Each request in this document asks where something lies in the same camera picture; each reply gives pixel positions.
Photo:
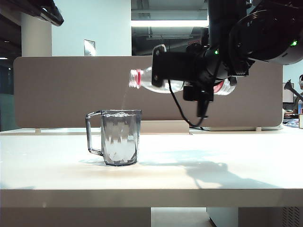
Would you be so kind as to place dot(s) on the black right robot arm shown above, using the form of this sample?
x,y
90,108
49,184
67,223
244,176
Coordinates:
x,y
265,35

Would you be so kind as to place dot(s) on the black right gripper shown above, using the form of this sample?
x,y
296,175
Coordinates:
x,y
206,71

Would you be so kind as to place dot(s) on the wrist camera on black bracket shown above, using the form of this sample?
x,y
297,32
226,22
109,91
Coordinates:
x,y
172,68

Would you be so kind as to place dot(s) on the white ceiling light strip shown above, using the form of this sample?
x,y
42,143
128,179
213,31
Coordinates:
x,y
165,23

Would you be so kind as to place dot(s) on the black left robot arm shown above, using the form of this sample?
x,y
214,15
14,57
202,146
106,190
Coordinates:
x,y
28,9

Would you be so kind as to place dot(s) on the brown table support panel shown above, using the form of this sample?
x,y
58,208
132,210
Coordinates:
x,y
71,217

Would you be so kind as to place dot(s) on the white round column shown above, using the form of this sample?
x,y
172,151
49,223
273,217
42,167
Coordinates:
x,y
35,40

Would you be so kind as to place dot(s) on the clear grey plastic mug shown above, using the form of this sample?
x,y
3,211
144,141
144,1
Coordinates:
x,y
120,142

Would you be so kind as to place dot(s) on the grey metal cabinet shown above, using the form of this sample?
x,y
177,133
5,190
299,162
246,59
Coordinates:
x,y
260,217

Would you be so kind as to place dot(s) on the white background monitor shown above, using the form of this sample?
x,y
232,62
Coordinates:
x,y
287,95

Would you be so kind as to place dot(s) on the silver wall plate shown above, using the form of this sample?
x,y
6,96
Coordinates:
x,y
89,48

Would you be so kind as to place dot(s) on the background person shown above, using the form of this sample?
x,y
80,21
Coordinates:
x,y
301,81

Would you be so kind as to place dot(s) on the beige background box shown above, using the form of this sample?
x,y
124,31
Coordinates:
x,y
301,121

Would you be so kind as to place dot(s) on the clear red-label water bottle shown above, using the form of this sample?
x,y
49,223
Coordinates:
x,y
145,79

